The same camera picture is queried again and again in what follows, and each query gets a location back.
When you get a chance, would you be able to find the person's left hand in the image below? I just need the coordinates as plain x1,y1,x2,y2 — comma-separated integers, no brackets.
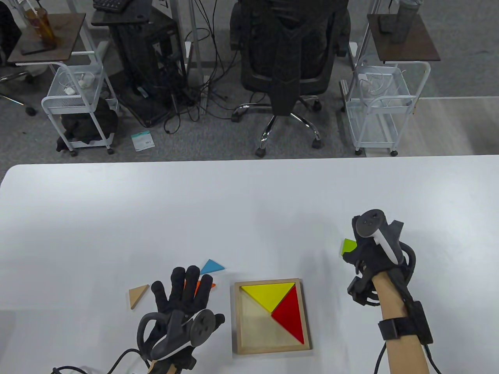
144,266,226,369

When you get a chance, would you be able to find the person's right hand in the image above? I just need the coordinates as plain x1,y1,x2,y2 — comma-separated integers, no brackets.
343,218,406,279

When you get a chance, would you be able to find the plain wooden triangle tangram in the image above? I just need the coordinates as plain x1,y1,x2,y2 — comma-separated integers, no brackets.
129,284,150,310

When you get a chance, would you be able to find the blue triangle tangram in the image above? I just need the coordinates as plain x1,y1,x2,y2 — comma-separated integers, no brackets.
200,259,225,275

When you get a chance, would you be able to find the wooden square tangram tray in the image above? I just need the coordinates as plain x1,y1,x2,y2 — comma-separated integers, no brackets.
233,278,312,355

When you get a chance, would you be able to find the yellow triangle tangram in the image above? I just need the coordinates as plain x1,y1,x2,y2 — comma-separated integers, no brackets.
241,282,296,313

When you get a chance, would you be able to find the red triangle tangram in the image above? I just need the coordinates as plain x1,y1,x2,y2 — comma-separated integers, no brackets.
271,288,304,345

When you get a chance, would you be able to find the person's right forearm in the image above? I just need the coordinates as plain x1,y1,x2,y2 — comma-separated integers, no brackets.
370,271,429,374

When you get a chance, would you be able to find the black and white controller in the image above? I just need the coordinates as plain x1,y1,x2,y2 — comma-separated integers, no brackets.
353,210,417,273
136,309,219,361

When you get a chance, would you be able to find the white and green packet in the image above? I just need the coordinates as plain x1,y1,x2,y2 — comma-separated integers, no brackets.
131,131,156,152

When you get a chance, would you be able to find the black bag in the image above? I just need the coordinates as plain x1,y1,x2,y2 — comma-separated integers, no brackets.
56,97,119,152

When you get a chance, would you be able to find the black jacket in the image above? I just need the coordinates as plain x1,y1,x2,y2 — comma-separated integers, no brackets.
269,0,340,115

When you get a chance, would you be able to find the brown side table top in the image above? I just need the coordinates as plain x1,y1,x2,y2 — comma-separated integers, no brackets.
366,14,441,63
7,13,87,65

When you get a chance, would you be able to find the black office chair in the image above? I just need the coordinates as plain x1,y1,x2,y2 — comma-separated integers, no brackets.
230,0,351,158

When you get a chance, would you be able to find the grey bottle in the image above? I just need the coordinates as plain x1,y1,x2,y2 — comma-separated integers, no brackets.
391,0,419,43

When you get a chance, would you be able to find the black computer stand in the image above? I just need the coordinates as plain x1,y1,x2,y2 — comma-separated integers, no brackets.
92,10,188,127

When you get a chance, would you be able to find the white desk leg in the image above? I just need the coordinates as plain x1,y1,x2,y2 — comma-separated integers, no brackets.
172,0,204,113

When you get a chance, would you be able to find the black keyboard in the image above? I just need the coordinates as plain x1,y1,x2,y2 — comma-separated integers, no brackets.
93,0,133,12

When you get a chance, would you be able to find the amber drink cup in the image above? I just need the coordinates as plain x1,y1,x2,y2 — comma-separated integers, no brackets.
23,6,57,49

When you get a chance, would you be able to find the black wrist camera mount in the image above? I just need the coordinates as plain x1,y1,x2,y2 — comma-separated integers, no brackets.
172,347,197,369
347,275,380,308

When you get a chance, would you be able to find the black forearm strap box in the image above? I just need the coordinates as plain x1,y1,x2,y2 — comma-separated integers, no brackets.
377,300,434,345

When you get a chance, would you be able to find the black glove cable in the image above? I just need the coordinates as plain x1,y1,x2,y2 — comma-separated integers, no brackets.
374,343,443,374
51,349,152,374

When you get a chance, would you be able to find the white wire cart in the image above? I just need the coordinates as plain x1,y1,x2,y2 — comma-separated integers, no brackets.
339,55,431,156
41,60,119,156

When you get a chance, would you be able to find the tangle of black cables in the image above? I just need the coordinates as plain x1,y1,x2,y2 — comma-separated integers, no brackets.
164,0,242,135

